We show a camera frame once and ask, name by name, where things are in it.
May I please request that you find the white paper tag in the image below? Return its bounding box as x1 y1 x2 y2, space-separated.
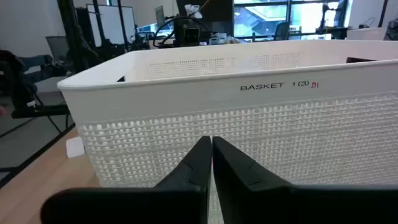
65 136 86 159

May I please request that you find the white counter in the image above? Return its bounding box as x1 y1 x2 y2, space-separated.
346 27 388 40

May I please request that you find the dark grey office chair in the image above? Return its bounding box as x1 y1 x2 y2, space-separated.
273 21 290 41

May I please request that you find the black office chair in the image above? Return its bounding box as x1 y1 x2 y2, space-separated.
0 49 72 119

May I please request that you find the white whiteboard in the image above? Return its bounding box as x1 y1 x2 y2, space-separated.
86 3 136 47

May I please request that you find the white perforated plastic laundry basket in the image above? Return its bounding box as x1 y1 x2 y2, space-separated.
57 39 398 224

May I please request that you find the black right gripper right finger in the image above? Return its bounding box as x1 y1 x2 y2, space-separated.
212 136 398 224

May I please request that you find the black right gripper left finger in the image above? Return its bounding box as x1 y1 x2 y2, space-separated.
40 136 213 224

